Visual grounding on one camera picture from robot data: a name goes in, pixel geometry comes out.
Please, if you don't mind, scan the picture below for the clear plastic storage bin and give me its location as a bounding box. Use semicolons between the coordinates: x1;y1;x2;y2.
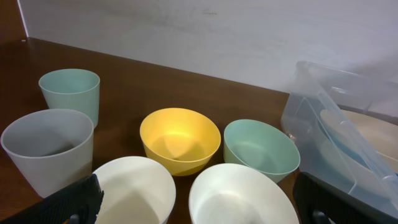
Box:
281;61;397;217

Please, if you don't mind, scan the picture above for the blue plate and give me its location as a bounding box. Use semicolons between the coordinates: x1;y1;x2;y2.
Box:
317;121;369;169

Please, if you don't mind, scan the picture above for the yellow bowl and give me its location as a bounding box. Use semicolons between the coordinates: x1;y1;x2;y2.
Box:
139;108;221;176

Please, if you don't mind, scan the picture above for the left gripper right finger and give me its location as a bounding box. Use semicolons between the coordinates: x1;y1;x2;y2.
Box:
293;172;397;224

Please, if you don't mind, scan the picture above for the cream cup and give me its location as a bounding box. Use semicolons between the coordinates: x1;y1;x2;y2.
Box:
93;156;176;224

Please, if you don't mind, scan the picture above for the green bowl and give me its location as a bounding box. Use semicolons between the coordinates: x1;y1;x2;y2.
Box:
223;119;301;183

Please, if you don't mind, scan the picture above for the white bowl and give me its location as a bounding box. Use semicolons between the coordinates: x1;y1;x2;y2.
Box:
188;163;299;224

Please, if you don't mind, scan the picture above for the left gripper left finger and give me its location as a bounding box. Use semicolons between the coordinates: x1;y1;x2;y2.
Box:
1;174;104;224

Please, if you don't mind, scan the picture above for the grey cup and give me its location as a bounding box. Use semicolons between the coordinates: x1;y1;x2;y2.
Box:
1;109;94;198

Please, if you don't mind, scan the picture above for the green cup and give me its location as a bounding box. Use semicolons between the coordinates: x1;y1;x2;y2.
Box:
39;68;100;126

